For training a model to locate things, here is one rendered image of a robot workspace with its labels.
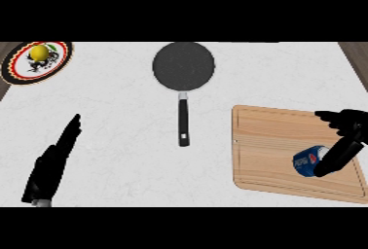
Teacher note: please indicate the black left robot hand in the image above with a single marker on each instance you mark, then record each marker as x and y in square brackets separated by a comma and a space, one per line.
[50, 162]

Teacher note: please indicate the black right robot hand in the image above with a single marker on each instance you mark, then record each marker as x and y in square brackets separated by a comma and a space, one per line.
[341, 152]

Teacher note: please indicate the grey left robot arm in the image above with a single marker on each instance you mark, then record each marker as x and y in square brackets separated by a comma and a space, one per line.
[41, 203]

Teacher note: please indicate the blue soda can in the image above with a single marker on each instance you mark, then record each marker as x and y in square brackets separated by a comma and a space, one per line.
[304, 161]

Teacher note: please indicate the wooden cutting board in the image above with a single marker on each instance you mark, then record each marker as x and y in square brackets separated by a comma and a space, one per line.
[267, 149]

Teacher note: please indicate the dark grey frying pan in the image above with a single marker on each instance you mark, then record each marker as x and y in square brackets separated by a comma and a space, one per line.
[183, 73]

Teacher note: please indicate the patterned white plate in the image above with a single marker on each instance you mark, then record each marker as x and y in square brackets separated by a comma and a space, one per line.
[24, 69]

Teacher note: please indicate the yellow lemon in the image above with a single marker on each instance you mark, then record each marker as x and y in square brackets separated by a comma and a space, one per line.
[38, 53]

